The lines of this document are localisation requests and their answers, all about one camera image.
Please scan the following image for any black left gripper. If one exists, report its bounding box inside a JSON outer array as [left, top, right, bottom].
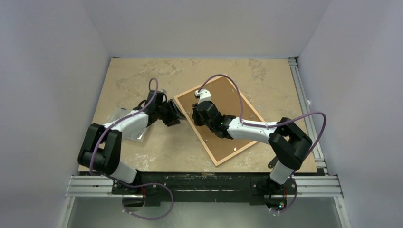
[[156, 100, 185, 127]]

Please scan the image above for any wooden picture frame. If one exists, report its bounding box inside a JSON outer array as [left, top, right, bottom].
[[174, 76, 264, 166]]

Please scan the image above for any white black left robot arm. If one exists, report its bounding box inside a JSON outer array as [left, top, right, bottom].
[[77, 90, 185, 194]]

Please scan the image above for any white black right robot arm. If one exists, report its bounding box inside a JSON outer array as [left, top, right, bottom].
[[192, 101, 313, 193]]

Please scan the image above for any clear plastic screw box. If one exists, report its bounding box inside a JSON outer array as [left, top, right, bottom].
[[110, 108, 148, 141]]

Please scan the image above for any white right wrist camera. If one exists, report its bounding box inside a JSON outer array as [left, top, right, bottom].
[[194, 89, 211, 104]]

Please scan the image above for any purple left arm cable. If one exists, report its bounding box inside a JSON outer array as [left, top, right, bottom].
[[89, 77, 159, 177]]

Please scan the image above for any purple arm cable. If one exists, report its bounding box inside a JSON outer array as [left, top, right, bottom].
[[89, 77, 159, 177], [197, 74, 327, 177]]

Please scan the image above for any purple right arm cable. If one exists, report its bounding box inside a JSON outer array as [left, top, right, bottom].
[[197, 74, 327, 177]]

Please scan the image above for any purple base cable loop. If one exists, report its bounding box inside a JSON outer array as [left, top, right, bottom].
[[122, 183, 174, 222]]

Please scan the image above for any aluminium side rail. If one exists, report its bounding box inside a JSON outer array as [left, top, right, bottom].
[[288, 57, 328, 174]]

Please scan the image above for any aluminium front rail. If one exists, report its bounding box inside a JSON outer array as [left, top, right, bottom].
[[65, 176, 343, 198]]

